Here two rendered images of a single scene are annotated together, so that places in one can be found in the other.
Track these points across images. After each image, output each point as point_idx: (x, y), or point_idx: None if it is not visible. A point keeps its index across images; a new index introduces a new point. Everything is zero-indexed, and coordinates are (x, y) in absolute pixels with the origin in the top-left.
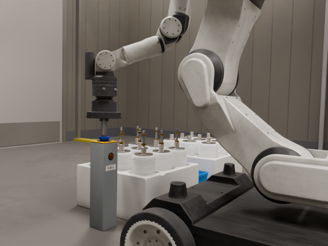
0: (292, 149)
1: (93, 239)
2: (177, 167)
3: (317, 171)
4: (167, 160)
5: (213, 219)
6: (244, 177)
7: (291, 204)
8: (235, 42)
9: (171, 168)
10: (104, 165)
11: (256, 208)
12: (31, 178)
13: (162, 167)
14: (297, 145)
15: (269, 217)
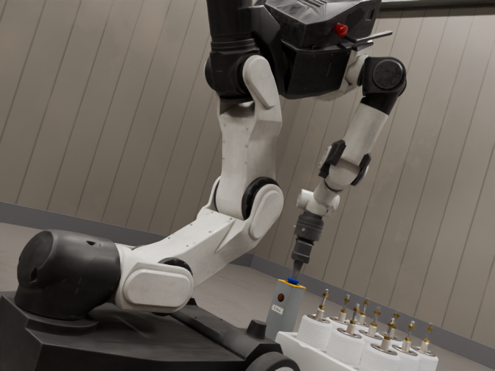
0: (144, 246)
1: None
2: (349, 365)
3: None
4: (332, 341)
5: None
6: (248, 342)
7: (160, 336)
8: (227, 157)
9: (338, 358)
10: (272, 302)
11: (160, 322)
12: None
13: (327, 349)
14: (162, 254)
15: (132, 313)
